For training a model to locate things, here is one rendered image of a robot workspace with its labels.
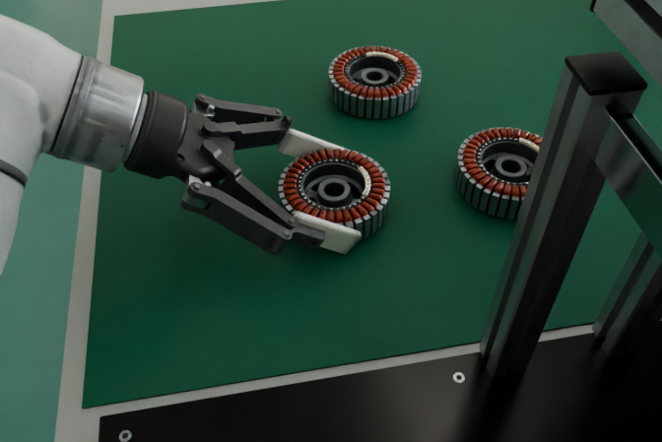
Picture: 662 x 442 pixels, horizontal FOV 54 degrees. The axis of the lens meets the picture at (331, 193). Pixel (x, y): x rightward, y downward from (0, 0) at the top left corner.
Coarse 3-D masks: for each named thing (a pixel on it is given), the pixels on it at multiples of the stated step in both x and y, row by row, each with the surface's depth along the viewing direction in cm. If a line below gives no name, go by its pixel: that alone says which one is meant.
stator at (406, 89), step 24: (360, 48) 82; (384, 48) 82; (336, 72) 78; (360, 72) 82; (384, 72) 80; (408, 72) 78; (336, 96) 78; (360, 96) 76; (384, 96) 76; (408, 96) 77
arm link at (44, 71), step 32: (0, 32) 50; (32, 32) 52; (0, 64) 49; (32, 64) 50; (64, 64) 52; (0, 96) 49; (32, 96) 50; (64, 96) 52; (0, 128) 48; (32, 128) 50; (0, 160) 49; (32, 160) 52
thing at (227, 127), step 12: (288, 120) 68; (204, 132) 60; (216, 132) 61; (228, 132) 62; (240, 132) 63; (252, 132) 65; (264, 132) 66; (276, 132) 67; (240, 144) 65; (252, 144) 66; (264, 144) 68; (276, 144) 69
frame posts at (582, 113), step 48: (576, 96) 34; (624, 96) 33; (576, 144) 35; (528, 192) 41; (576, 192) 39; (528, 240) 42; (576, 240) 41; (528, 288) 44; (624, 288) 50; (528, 336) 49; (624, 336) 51
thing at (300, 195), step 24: (288, 168) 67; (312, 168) 67; (336, 168) 68; (360, 168) 67; (288, 192) 64; (312, 192) 68; (336, 192) 68; (360, 192) 68; (384, 192) 65; (312, 216) 62; (336, 216) 62; (360, 216) 62; (384, 216) 65; (360, 240) 64
